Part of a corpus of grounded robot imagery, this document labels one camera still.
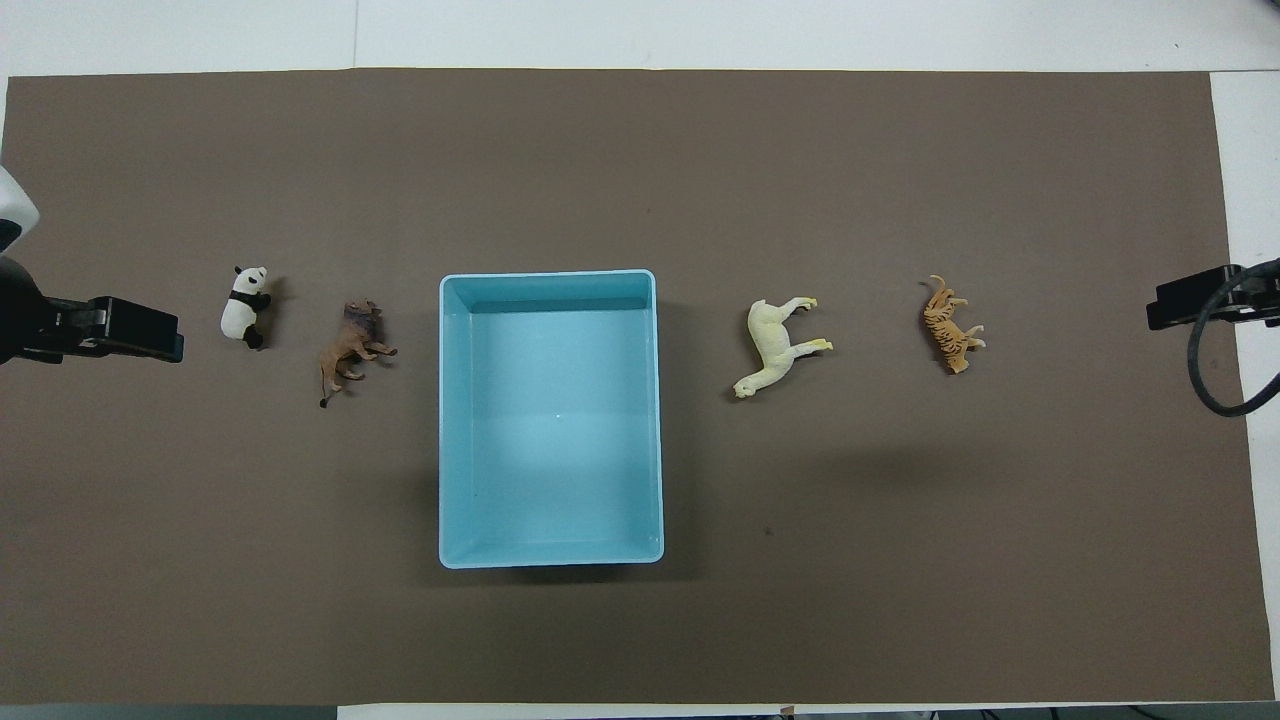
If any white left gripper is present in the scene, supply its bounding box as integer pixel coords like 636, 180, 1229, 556
0, 165, 187, 367

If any black and white panda toy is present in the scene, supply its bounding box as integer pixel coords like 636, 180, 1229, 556
220, 265, 273, 351

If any orange striped tiger toy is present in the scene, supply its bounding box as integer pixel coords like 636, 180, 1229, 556
920, 275, 987, 375

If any brown lion toy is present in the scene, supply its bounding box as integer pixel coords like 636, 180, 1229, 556
318, 299, 399, 409

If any cream llama toy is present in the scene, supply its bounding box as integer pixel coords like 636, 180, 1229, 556
732, 296, 835, 401

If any light blue storage box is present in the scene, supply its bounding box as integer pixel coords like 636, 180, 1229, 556
438, 269, 666, 570

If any brown table mat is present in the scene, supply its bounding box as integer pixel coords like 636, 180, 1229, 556
0, 68, 1276, 706

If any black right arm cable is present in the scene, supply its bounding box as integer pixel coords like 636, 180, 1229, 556
1187, 258, 1280, 419

